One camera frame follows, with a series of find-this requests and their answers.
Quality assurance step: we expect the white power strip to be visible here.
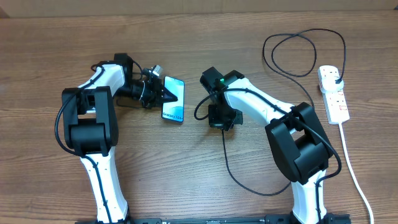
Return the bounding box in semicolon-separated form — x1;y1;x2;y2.
317;65;349;124

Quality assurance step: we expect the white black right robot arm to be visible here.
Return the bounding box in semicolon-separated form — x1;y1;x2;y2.
200;67;350;223

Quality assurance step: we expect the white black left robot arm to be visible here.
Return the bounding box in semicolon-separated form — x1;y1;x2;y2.
54;53;185;223

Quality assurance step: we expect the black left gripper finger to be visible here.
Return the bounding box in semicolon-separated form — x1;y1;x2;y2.
157;96;178;107
159;84;175;99

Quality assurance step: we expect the blue Samsung Galaxy smartphone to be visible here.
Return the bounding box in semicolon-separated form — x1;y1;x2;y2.
162;77;185;123

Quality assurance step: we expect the white charger plug adapter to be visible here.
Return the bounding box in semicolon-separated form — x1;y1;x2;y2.
320;76;344;93

